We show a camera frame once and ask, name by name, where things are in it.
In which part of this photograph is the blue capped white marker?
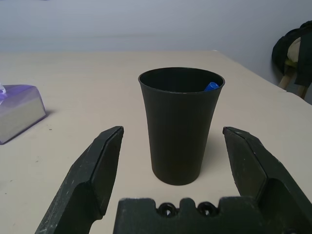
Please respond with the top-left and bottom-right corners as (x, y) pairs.
(204, 82), (219, 92)

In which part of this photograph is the wooden stool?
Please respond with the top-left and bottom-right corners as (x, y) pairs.
(279, 36), (309, 99)

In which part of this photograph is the purple tissue pack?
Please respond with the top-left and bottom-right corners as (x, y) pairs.
(0, 82), (47, 146)

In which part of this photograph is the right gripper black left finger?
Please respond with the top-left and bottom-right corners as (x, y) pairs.
(34, 126), (124, 234)

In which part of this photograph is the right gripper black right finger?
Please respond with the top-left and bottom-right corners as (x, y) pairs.
(222, 126), (312, 234)

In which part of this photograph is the black jacket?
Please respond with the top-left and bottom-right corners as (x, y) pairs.
(272, 20), (312, 88)

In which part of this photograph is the black plastic cup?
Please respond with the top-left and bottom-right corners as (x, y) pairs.
(137, 67), (225, 186)

